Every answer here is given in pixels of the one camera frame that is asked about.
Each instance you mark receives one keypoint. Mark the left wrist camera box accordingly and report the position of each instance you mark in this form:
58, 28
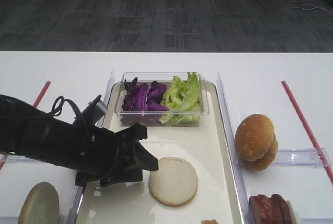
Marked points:
95, 110

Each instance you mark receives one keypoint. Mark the clear right far crossbar rail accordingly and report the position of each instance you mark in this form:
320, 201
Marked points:
313, 157

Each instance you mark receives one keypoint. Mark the right red plastic strip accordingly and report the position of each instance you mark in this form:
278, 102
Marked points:
308, 130

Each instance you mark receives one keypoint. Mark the clear right near crossbar rail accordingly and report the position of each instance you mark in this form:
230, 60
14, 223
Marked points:
316, 221

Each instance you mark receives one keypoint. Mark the brown meat patties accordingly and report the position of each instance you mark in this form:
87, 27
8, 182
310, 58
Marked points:
273, 209

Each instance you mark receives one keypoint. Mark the clear left long rail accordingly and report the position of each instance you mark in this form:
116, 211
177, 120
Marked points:
73, 212

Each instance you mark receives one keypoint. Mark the sesame top bun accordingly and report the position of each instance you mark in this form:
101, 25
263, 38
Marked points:
254, 136

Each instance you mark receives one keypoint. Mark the clear right long rail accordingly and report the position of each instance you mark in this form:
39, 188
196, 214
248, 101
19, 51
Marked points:
243, 201

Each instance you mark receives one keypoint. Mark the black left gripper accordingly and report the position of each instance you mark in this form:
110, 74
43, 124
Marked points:
105, 156

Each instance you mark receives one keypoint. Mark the left bun half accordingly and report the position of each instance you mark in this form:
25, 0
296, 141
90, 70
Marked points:
41, 205

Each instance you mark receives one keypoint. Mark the left red plastic strip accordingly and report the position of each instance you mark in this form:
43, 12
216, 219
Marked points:
36, 104

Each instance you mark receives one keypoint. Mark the red plastic strip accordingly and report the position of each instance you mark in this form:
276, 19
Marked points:
308, 130
36, 104

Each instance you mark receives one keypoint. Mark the green lettuce leaves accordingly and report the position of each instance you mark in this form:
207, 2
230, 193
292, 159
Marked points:
185, 97

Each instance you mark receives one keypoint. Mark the purple cabbage leaves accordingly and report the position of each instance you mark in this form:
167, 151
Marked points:
143, 96

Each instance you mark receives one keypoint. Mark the bun slice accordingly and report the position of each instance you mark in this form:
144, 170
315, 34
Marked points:
175, 183

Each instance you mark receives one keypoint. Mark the clear plastic salad box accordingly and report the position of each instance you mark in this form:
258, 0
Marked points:
152, 118

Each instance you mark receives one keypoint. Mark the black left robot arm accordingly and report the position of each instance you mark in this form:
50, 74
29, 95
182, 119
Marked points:
27, 131

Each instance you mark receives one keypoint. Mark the small meat scrap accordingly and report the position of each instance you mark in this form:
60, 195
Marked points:
208, 221

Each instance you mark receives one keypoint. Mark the clear long rail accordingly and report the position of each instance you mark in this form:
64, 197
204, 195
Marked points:
73, 212
243, 201

